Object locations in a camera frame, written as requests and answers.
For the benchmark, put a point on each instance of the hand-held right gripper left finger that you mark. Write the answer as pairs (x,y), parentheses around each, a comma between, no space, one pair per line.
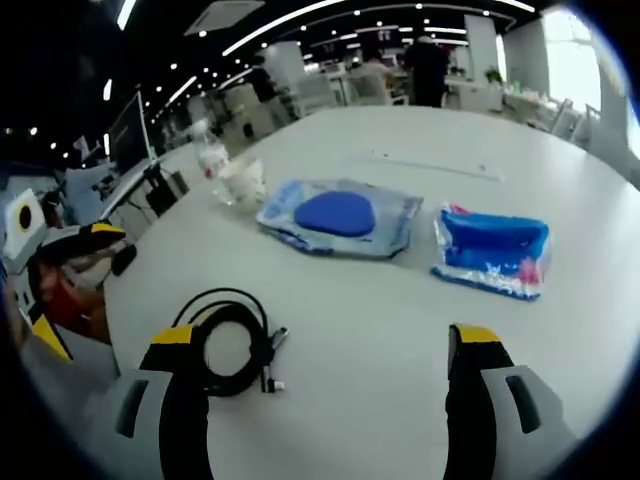
(182,420)

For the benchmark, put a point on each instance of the white table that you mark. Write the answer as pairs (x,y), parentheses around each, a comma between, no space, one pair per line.
(380,310)

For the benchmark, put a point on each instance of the clear plastic bottle red label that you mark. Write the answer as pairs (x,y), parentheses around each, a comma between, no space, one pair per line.
(212,160)

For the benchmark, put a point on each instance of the blue tissue packet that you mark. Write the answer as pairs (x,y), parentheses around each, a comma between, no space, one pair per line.
(492,250)

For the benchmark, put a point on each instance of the white table slot cover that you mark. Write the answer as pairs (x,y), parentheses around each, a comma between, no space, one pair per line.
(440,169)

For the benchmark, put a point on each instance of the black computer monitor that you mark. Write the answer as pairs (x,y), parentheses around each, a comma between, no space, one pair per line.
(129,132)

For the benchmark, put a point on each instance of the ceiling air conditioner unit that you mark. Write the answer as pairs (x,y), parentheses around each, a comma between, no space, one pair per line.
(225,15)

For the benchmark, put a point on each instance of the red object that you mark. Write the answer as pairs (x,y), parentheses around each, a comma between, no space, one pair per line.
(75,300)

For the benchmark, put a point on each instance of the green potted plant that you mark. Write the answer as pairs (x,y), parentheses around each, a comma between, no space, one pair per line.
(494,75)

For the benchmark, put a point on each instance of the white paper cup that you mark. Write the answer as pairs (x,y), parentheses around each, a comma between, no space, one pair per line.
(245,185)

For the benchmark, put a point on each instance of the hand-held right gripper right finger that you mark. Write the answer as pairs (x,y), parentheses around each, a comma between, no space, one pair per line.
(470,415)

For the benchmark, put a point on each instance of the wet wipes packet blue lid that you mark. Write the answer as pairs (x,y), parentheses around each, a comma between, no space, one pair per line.
(340,215)

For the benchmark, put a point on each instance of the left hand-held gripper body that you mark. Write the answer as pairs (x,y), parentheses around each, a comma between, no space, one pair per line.
(25,235)

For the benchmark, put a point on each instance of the white side desk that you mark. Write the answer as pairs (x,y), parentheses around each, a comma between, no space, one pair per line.
(127,187)

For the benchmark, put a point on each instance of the curved ceiling light strip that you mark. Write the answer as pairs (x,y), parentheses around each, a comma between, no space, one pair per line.
(280,22)

